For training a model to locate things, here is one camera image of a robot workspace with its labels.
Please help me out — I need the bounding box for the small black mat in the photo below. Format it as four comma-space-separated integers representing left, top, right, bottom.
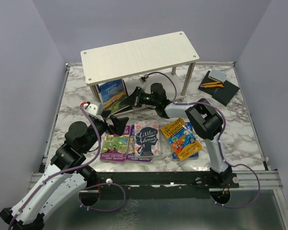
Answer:
212, 87, 239, 106

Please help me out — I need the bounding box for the grey white box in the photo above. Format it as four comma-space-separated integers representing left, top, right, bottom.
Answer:
208, 69, 227, 83

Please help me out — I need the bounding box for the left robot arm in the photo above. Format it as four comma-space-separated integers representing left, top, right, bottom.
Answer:
0, 115, 129, 230

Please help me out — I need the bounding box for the Animal Farm book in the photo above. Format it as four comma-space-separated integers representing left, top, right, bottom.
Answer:
98, 79, 129, 114

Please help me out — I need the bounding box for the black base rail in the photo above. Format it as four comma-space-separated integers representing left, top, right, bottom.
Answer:
79, 171, 239, 203

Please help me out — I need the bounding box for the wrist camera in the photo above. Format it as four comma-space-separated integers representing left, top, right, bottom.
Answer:
140, 74, 149, 84
80, 101, 103, 121

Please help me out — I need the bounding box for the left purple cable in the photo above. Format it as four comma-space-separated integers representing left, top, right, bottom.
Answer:
6, 105, 127, 230

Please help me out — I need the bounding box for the blue treehouse book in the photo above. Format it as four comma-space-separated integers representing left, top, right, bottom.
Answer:
168, 122, 202, 161

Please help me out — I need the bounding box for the white two-tier shelf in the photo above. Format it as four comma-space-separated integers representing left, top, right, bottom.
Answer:
81, 31, 200, 102

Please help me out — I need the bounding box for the purple green treehouse book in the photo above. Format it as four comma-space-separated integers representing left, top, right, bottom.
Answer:
100, 126, 131, 162

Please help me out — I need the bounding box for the purple 52-Storey Treehouse book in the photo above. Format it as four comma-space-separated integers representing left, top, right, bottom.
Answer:
126, 125, 152, 162

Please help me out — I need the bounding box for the Little Women book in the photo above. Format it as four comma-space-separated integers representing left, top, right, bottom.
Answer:
134, 120, 162, 158

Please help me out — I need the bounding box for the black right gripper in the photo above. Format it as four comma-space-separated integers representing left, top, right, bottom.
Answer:
120, 88, 158, 109

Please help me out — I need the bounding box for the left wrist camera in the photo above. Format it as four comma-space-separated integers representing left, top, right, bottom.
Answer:
80, 101, 103, 121

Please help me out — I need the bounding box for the yellow 130-Storey Treehouse book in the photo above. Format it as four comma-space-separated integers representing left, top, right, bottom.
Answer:
160, 118, 202, 161

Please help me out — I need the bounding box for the large black mat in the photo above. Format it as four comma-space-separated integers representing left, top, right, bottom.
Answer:
197, 70, 240, 98

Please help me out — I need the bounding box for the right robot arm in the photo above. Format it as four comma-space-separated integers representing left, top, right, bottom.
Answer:
122, 83, 232, 187

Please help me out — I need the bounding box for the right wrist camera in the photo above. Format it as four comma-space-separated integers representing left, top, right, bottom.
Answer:
140, 74, 149, 84

